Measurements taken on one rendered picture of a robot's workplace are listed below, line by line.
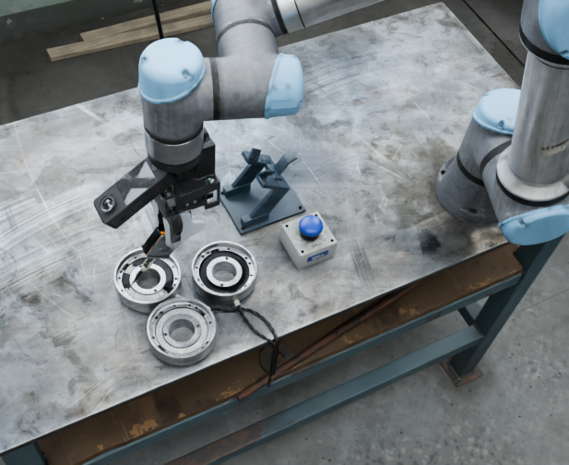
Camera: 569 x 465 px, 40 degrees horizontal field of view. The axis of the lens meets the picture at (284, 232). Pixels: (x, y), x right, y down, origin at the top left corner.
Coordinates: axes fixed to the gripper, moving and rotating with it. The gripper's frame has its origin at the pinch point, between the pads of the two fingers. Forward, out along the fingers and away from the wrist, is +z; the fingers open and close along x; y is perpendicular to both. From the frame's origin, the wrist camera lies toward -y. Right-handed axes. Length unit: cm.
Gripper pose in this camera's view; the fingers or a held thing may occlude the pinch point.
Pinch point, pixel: (165, 237)
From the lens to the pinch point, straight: 118.2
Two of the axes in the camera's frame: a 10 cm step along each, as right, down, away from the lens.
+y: 8.8, -3.4, 3.3
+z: -0.8, 5.7, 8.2
